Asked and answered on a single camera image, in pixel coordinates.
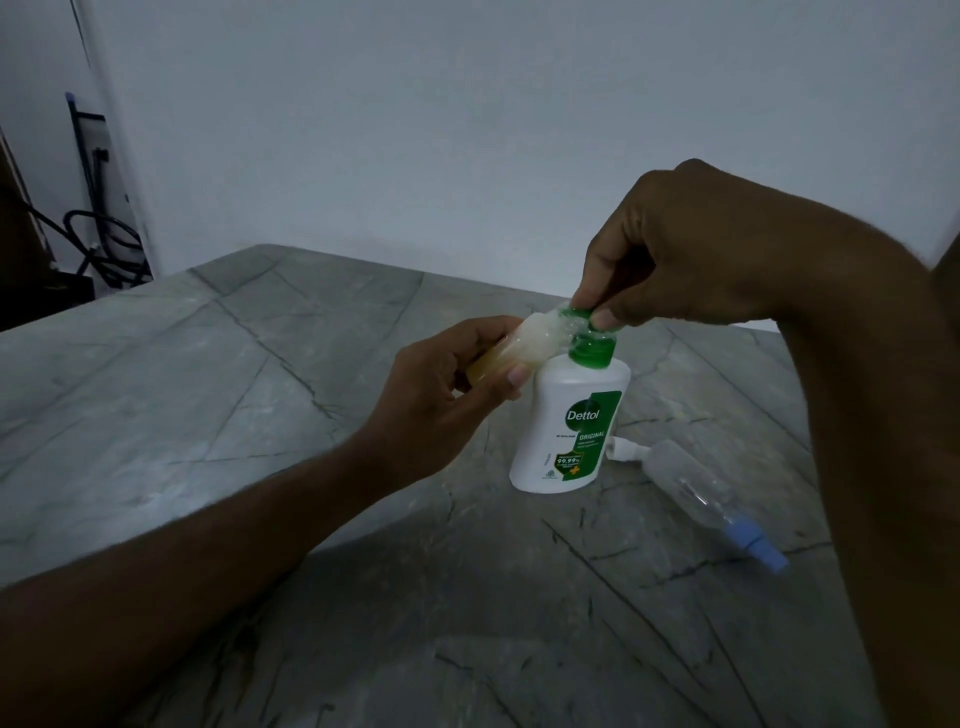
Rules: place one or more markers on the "person's left hand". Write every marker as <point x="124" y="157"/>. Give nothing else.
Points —
<point x="420" y="420"/>

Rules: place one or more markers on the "person's right hand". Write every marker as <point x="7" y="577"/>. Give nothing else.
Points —
<point x="712" y="240"/>

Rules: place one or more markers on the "small clear bottle red label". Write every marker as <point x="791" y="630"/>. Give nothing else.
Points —
<point x="536" y="334"/>

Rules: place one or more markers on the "white green hand sanitizer bottle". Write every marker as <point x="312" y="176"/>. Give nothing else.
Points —
<point x="562" y="450"/>

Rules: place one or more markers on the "white spray cap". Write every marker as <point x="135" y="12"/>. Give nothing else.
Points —
<point x="626" y="450"/>

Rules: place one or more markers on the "small clear bottle blue cap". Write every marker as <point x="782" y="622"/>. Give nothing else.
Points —
<point x="682" y="480"/>

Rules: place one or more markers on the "person's left forearm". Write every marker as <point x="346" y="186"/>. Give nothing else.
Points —
<point x="187" y="585"/>

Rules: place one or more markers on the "person's right forearm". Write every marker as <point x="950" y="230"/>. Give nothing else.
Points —
<point x="877" y="465"/>

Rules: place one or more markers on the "dark brown wooden panel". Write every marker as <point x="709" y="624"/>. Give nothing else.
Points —
<point x="949" y="277"/>

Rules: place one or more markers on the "dark box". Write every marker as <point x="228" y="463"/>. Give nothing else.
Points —
<point x="73" y="286"/>

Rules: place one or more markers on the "brown wooden door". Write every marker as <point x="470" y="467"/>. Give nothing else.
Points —
<point x="15" y="255"/>

